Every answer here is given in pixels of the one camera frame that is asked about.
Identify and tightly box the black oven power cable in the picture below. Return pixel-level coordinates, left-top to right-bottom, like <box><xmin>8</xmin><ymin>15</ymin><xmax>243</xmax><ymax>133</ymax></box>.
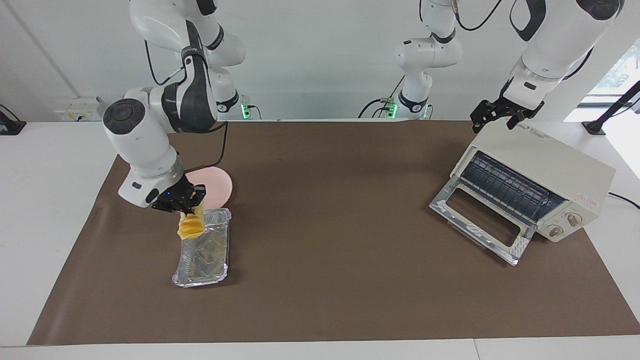
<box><xmin>607</xmin><ymin>192</ymin><xmax>640</xmax><ymax>210</ymax></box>

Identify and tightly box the silver foil baking tray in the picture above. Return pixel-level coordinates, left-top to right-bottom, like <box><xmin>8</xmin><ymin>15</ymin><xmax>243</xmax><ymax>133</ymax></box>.
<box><xmin>172</xmin><ymin>208</ymin><xmax>233</xmax><ymax>288</ymax></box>

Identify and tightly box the pink round plate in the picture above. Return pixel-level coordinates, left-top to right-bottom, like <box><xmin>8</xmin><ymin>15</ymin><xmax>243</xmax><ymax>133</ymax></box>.
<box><xmin>185</xmin><ymin>167</ymin><xmax>234</xmax><ymax>207</ymax></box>

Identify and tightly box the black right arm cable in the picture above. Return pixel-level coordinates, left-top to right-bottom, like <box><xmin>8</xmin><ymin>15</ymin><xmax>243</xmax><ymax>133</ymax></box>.
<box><xmin>145</xmin><ymin>40</ymin><xmax>229</xmax><ymax>171</ymax></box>

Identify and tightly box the metal oven wire rack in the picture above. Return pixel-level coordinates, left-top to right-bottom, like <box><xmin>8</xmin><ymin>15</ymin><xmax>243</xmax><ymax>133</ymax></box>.
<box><xmin>460</xmin><ymin>151</ymin><xmax>568</xmax><ymax>223</ymax></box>

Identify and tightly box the black camera stand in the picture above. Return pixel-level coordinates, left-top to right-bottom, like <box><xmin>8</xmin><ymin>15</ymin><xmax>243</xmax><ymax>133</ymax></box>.
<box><xmin>582</xmin><ymin>80</ymin><xmax>640</xmax><ymax>136</ymax></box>

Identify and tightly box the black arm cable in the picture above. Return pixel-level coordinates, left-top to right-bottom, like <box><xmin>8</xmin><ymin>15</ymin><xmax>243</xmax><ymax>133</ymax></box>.
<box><xmin>452</xmin><ymin>0</ymin><xmax>503</xmax><ymax>32</ymax></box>
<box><xmin>145</xmin><ymin>40</ymin><xmax>229</xmax><ymax>171</ymax></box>

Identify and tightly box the yellow sliced bread loaf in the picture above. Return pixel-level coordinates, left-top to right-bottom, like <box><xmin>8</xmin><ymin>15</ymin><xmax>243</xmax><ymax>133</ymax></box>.
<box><xmin>177</xmin><ymin>202</ymin><xmax>206</xmax><ymax>241</ymax></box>

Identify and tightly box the cream toaster oven body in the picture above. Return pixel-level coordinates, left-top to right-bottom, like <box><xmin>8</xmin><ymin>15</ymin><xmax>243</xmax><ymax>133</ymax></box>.
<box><xmin>450</xmin><ymin>120</ymin><xmax>617</xmax><ymax>243</ymax></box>

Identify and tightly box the black table clamp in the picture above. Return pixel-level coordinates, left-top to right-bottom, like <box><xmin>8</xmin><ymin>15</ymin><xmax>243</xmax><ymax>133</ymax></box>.
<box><xmin>0</xmin><ymin>104</ymin><xmax>27</xmax><ymax>136</ymax></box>

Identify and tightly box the white wall power strip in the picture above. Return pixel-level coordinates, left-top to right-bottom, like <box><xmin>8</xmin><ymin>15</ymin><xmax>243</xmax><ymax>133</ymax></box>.
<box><xmin>54</xmin><ymin>102</ymin><xmax>103</xmax><ymax>122</ymax></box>

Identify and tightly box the black left base cable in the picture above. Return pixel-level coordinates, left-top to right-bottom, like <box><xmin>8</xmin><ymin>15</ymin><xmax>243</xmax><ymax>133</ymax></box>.
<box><xmin>357</xmin><ymin>75</ymin><xmax>406</xmax><ymax>119</ymax></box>

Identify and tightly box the glass toaster oven door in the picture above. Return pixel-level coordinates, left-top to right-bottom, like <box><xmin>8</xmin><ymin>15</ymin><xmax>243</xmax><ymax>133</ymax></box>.
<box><xmin>429</xmin><ymin>180</ymin><xmax>537</xmax><ymax>266</ymax></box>

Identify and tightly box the brown table mat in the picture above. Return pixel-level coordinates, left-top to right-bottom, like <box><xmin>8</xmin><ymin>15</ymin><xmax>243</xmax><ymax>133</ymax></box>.
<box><xmin>26</xmin><ymin>120</ymin><xmax>640</xmax><ymax>346</ymax></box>

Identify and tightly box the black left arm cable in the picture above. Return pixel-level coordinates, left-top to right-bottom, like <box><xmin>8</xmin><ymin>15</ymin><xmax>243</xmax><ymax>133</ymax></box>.
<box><xmin>452</xmin><ymin>0</ymin><xmax>503</xmax><ymax>32</ymax></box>

